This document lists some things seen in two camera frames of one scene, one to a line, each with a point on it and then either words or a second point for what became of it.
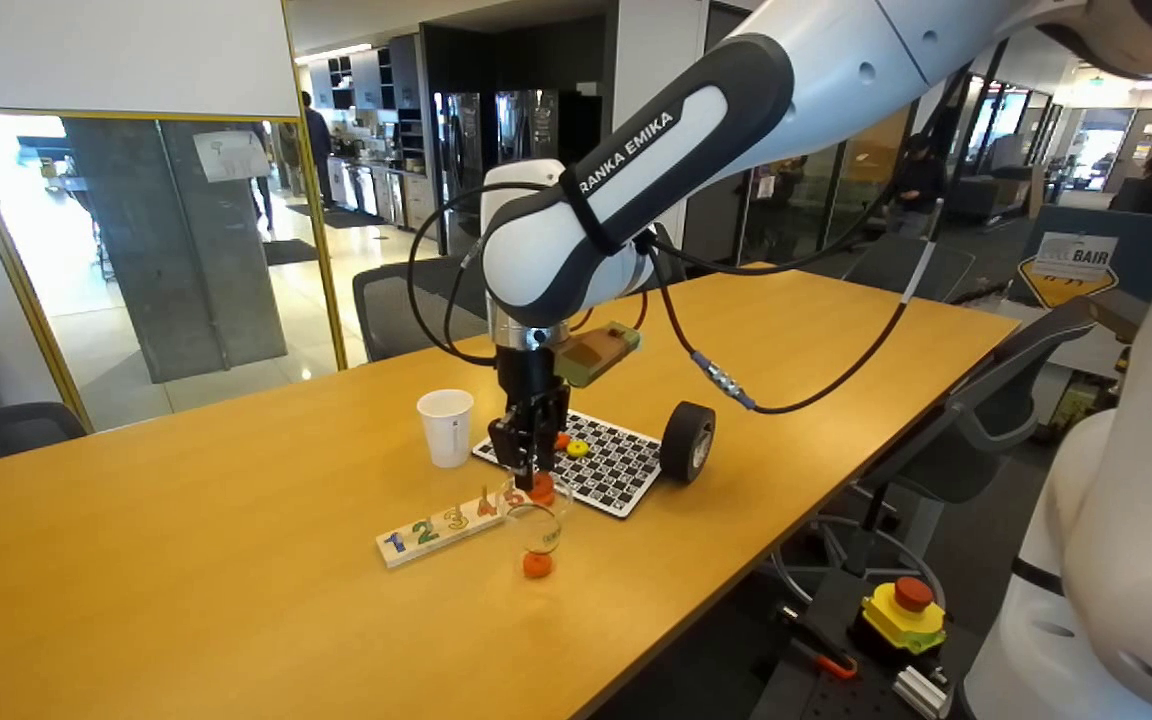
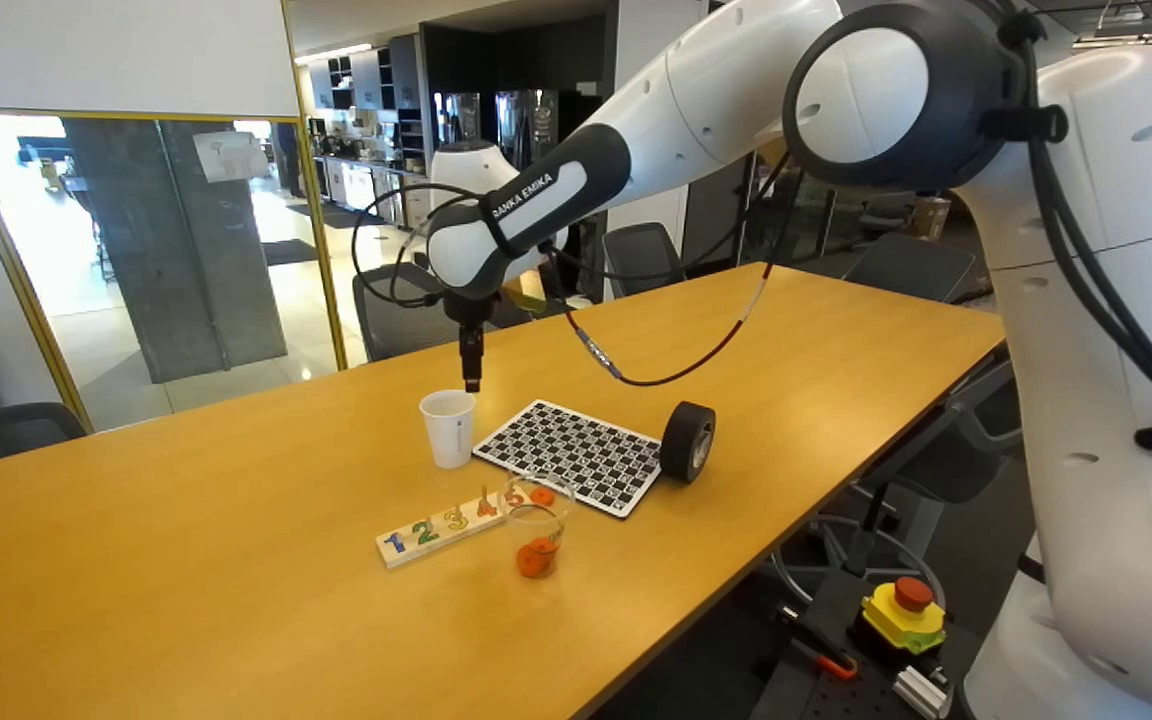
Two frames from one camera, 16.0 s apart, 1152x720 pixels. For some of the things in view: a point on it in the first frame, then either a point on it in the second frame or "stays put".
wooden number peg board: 418,539 stays put
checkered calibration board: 597,456 stays put
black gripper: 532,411 → 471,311
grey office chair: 418,307 stays put
